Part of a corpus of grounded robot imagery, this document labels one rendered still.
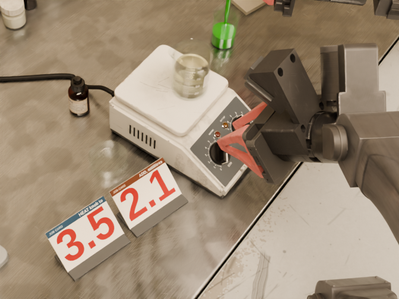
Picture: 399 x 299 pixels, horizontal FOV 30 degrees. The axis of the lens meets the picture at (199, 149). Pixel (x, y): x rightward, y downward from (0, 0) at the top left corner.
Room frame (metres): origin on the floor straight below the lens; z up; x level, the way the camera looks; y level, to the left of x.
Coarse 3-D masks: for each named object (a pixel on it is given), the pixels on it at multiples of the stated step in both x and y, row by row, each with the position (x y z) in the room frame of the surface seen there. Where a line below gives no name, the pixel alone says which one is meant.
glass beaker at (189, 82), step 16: (176, 48) 0.67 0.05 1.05; (192, 48) 0.69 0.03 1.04; (208, 48) 0.68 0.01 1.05; (176, 64) 0.65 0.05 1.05; (192, 64) 0.64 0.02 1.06; (208, 64) 0.65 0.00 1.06; (176, 80) 0.65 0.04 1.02; (192, 80) 0.64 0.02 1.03; (208, 80) 0.66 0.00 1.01; (192, 96) 0.64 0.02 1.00
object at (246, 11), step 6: (234, 0) 0.94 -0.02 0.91; (240, 0) 0.94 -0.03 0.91; (246, 0) 0.94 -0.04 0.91; (252, 0) 0.94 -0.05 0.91; (258, 0) 0.94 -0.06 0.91; (240, 6) 0.92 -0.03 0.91; (246, 6) 0.93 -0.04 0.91; (252, 6) 0.93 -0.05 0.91; (258, 6) 0.93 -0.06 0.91; (246, 12) 0.91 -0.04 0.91
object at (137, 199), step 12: (156, 168) 0.56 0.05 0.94; (144, 180) 0.54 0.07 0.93; (156, 180) 0.54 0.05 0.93; (168, 180) 0.55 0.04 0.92; (120, 192) 0.51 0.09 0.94; (132, 192) 0.52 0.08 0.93; (144, 192) 0.53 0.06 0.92; (156, 192) 0.53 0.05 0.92; (168, 192) 0.54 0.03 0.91; (120, 204) 0.50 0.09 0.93; (132, 204) 0.51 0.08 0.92; (144, 204) 0.51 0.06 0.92; (156, 204) 0.52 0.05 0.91; (132, 216) 0.49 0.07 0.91
